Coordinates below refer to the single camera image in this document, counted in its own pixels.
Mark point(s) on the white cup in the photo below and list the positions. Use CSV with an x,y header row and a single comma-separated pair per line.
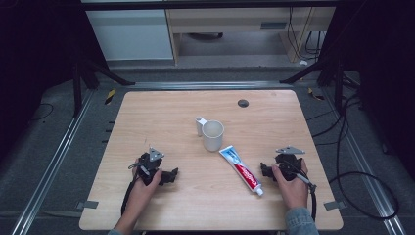
x,y
212,135

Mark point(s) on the grey tape piece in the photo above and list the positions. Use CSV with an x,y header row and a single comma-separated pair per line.
x,y
334,205
88,204

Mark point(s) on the black metal stand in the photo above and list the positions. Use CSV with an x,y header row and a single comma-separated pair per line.
x,y
337,81
78,88

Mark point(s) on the white cabinet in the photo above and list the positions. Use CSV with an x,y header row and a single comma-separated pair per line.
x,y
130,34

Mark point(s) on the person's left hand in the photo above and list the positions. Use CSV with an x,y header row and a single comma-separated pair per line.
x,y
140,194

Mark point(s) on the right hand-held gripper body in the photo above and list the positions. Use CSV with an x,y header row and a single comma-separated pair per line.
x,y
288,164

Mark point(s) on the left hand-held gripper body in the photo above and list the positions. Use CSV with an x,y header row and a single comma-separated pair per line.
x,y
147,164

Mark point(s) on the grey table grommet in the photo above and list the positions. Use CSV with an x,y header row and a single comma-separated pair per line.
x,y
243,103

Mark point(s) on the yellow black tape strip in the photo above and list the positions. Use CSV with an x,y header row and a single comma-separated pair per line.
x,y
315,94
110,96

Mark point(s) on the person's right hand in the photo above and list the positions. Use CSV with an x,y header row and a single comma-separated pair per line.
x,y
295,192

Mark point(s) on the aluminium floor rail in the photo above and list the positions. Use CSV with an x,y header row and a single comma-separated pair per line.
x,y
52,163
368,182
208,85

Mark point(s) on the toothpaste tube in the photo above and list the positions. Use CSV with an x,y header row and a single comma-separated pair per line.
x,y
243,169

